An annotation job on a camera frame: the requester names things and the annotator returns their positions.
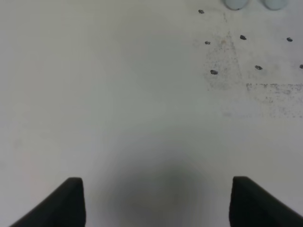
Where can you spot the left light blue teacup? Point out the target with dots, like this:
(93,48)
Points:
(235,4)

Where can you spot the right light blue teacup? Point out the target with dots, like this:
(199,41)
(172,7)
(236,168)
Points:
(275,4)

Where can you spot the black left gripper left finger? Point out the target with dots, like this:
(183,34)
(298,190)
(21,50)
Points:
(64,207)

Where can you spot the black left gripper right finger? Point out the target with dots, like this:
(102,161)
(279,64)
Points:
(252,206)

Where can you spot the light blue teacup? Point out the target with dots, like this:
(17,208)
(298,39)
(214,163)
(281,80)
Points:
(275,4)
(235,4)

